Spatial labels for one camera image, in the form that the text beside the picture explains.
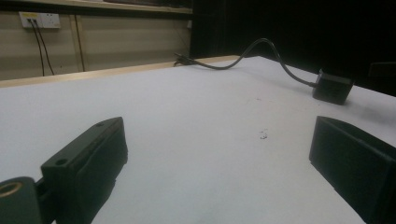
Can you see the wooden shelf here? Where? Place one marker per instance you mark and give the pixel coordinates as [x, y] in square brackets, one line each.
[102, 5]

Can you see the black power adapter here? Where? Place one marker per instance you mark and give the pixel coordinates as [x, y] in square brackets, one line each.
[332, 88]

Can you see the black curtain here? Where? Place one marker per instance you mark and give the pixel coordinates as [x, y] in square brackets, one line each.
[292, 28]

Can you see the white wall socket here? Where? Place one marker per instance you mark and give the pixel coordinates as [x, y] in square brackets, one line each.
[39, 20]

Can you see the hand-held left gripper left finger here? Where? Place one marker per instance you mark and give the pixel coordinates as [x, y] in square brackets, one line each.
[87, 161]

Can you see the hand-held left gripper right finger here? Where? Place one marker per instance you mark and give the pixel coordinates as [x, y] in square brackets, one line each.
[355, 161]

